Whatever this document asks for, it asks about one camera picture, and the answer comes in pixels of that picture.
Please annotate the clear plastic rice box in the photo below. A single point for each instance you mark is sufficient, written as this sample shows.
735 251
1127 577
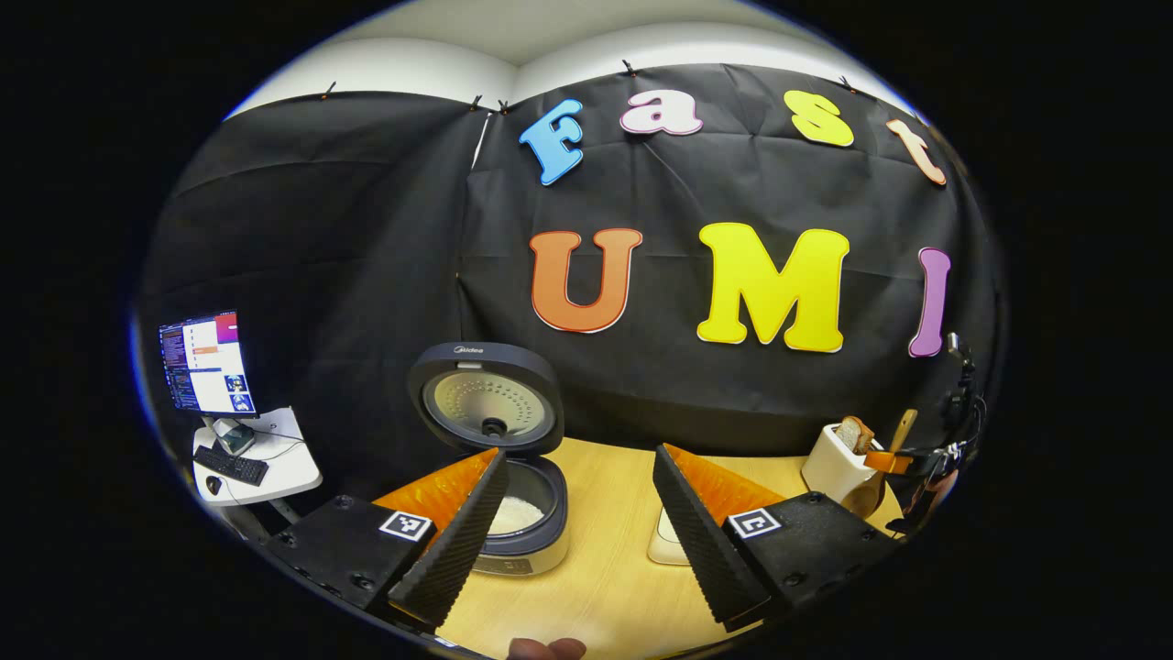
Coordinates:
664 545

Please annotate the brown bread slice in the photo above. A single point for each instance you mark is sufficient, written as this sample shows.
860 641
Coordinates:
854 434

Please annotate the white monitor stand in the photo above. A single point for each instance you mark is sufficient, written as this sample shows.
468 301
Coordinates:
235 437

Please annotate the white rice heap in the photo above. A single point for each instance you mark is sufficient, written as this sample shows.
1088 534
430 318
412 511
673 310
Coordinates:
513 515

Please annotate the wooden spoon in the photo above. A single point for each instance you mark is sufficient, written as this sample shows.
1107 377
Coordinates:
903 429

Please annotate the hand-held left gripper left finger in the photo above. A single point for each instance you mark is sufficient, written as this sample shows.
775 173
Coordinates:
463 550

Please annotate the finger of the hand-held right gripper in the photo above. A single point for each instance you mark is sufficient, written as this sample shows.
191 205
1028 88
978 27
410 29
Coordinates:
887 462

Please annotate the grey rice cooker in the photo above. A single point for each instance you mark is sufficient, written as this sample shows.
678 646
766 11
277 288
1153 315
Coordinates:
486 403

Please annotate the black backdrop cloth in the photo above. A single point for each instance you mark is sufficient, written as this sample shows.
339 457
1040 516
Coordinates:
348 229

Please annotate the computer monitor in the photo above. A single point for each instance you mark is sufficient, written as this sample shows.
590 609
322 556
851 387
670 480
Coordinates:
206 367

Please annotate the white toaster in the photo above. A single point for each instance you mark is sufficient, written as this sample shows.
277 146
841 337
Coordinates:
829 467

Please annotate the white side table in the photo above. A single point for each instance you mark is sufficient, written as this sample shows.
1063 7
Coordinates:
289 467

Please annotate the black computer mouse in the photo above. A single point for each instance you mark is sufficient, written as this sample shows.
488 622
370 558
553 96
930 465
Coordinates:
213 485

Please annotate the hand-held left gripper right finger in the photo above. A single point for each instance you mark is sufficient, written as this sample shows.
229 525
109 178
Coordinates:
701 541

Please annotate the black keyboard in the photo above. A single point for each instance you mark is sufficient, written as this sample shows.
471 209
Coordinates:
231 466

